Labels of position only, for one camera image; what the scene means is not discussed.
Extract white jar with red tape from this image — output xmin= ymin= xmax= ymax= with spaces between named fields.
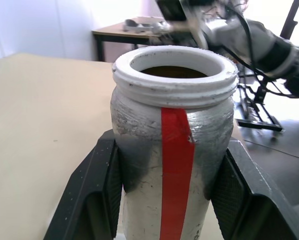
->
xmin=110 ymin=45 xmax=240 ymax=240

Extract brown contents in jar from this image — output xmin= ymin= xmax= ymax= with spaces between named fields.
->
xmin=139 ymin=65 xmax=207 ymax=78

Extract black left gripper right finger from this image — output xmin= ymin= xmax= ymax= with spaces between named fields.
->
xmin=205 ymin=139 xmax=299 ymax=240

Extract black metal stand frame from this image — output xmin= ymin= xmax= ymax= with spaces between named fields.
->
xmin=235 ymin=72 xmax=286 ymax=133

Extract grey moulded tray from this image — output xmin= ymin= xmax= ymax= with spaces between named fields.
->
xmin=123 ymin=15 xmax=172 ymax=34

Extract wooden table with black legs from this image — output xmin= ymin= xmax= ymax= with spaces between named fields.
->
xmin=91 ymin=21 xmax=170 ymax=62

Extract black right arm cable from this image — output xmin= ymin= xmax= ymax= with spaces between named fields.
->
xmin=235 ymin=9 xmax=294 ymax=97

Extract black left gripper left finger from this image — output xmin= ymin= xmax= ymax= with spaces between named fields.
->
xmin=43 ymin=130 xmax=127 ymax=240

